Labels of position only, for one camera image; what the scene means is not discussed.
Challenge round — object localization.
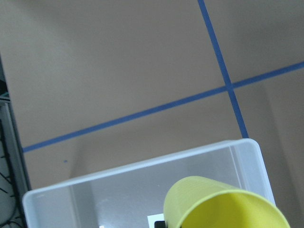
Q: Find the white label in box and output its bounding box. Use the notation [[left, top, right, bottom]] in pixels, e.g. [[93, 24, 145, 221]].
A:
[[147, 214, 164, 228]]

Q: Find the yellow plastic cup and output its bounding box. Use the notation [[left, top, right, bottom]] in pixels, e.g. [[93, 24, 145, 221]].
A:
[[163, 176, 290, 228]]

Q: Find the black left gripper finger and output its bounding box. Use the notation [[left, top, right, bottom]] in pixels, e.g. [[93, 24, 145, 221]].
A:
[[154, 221, 165, 228]]

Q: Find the clear plastic storage box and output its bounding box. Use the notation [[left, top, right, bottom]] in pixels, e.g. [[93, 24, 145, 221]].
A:
[[23, 138, 275, 228]]

